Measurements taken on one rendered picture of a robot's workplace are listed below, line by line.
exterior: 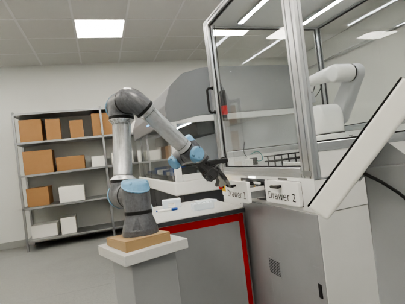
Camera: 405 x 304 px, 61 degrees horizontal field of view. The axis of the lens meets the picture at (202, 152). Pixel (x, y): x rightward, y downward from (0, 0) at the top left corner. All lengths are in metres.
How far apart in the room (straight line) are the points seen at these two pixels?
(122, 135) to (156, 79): 4.62
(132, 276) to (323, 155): 0.90
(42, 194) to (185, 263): 3.84
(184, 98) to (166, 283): 1.57
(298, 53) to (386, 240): 0.85
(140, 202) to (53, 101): 4.74
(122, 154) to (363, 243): 1.12
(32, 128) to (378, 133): 5.18
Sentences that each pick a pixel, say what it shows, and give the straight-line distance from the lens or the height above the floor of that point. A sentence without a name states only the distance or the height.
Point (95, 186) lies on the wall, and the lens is 5.93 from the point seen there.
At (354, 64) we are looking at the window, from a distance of 1.70.
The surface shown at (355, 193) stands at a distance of 1.61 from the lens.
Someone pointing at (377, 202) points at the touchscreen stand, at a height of 0.93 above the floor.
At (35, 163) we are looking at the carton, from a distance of 5.55.
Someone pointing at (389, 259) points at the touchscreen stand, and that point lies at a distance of 0.97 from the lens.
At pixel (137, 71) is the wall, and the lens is 6.17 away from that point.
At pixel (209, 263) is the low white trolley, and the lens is 2.03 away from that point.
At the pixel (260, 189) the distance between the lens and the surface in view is 1.82.
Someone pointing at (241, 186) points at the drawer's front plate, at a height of 0.90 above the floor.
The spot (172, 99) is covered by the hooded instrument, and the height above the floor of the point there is 1.54.
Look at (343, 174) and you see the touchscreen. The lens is 0.75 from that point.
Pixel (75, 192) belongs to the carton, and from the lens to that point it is 5.48.
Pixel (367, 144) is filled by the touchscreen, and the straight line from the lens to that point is 0.74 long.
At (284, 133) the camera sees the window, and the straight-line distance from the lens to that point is 1.63.
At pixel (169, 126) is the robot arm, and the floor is 1.24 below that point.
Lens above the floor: 1.10
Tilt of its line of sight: level
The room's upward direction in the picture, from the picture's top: 7 degrees counter-clockwise
